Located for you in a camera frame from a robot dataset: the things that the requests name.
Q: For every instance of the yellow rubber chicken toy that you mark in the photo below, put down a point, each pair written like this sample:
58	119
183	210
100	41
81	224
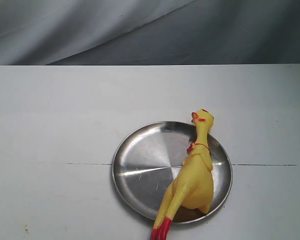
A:
193	188

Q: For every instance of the round stainless steel plate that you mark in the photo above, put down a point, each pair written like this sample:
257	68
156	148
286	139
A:
150	158

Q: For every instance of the grey backdrop cloth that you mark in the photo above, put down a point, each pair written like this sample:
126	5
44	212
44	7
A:
149	32

